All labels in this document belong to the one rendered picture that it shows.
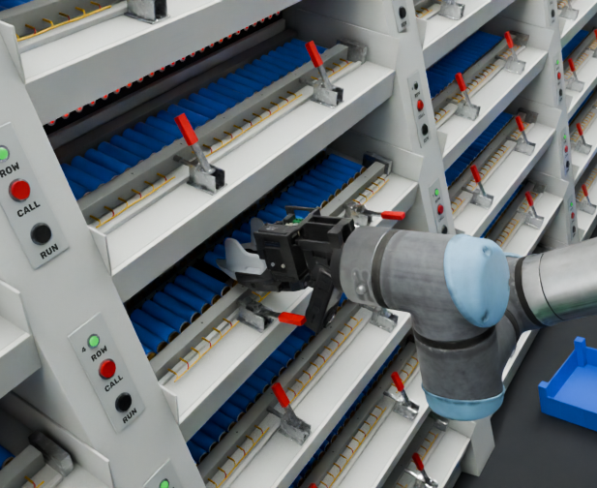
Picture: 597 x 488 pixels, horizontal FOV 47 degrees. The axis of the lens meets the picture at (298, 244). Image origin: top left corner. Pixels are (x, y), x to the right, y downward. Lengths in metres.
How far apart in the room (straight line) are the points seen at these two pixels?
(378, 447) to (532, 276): 0.50
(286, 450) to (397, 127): 0.54
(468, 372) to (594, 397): 0.99
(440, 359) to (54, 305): 0.40
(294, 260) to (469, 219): 0.68
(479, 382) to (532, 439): 0.88
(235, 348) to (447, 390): 0.26
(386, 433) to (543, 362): 0.70
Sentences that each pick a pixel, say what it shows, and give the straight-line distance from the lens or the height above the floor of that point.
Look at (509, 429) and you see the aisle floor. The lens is 1.68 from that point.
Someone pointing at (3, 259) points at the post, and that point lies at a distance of 0.63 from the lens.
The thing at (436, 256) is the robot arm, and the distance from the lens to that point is 0.71.
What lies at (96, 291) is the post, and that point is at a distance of 0.68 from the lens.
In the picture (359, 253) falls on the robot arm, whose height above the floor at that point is 0.81.
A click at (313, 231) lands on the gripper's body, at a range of 0.81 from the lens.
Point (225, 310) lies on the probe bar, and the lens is 0.87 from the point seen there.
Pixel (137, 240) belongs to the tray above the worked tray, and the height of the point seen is 0.90.
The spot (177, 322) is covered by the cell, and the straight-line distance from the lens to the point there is 0.86.
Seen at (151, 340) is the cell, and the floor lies 0.75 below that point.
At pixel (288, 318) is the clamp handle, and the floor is 0.73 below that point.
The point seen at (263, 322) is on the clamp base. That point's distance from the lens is 0.87.
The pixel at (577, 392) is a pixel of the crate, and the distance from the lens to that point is 1.75.
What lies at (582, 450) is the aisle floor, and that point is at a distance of 1.63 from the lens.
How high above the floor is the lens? 1.16
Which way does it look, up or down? 26 degrees down
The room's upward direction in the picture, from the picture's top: 17 degrees counter-clockwise
